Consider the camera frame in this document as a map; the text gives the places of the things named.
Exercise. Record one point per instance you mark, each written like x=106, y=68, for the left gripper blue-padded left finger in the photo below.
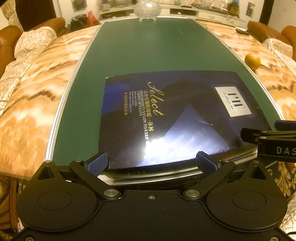
x=87, y=173

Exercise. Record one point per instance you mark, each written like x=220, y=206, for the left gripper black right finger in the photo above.
x=215, y=174

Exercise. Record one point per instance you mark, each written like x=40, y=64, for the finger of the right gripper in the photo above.
x=254, y=135

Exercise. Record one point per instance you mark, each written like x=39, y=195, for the dark box lid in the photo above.
x=169, y=116

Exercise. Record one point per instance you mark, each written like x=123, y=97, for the open black box base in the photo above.
x=180, y=169

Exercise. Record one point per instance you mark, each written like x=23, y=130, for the orange fruit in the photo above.
x=252, y=61

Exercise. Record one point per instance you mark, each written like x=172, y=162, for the black remote control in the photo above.
x=242, y=31

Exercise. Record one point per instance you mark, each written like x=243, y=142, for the brown leather armchair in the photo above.
x=262, y=32

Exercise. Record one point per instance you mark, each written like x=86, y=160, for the green desk mat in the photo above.
x=130, y=46

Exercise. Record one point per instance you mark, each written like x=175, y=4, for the white tv cabinet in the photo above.
x=184, y=11

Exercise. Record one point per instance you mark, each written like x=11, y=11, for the white lace sofa cover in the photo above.
x=26, y=53

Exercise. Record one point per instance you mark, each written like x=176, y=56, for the black mesh bin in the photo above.
x=78, y=22

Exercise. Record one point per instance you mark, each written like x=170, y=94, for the orange bag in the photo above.
x=91, y=20

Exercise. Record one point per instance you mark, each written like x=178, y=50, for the brown leather sofa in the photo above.
x=11, y=34

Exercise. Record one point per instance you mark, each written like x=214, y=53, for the crystal glass lidded bowl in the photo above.
x=147, y=10

